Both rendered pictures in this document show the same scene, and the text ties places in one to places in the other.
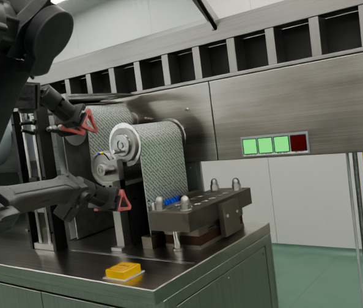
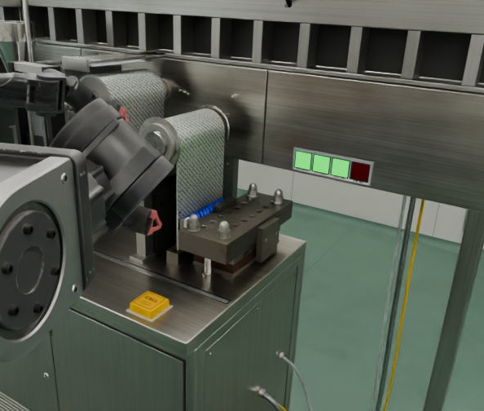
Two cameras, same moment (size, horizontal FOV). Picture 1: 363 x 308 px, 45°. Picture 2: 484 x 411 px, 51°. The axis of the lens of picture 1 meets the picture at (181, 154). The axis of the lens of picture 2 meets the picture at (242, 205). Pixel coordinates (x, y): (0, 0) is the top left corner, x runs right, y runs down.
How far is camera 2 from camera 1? 36 cm
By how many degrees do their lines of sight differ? 19
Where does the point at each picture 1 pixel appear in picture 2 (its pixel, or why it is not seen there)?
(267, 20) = (358, 16)
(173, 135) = (216, 132)
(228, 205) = (269, 228)
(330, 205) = not seen: hidden behind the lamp
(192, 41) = (256, 11)
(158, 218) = (191, 240)
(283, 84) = (358, 101)
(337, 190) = not seen: hidden behind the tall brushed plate
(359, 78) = (448, 121)
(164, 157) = (203, 160)
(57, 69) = not seen: outside the picture
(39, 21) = (138, 191)
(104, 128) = (131, 108)
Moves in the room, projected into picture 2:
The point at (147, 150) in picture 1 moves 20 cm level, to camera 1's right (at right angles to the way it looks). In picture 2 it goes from (185, 154) to (256, 155)
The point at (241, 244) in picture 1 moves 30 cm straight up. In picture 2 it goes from (276, 271) to (283, 176)
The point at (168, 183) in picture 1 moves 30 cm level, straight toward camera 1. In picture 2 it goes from (203, 188) to (212, 230)
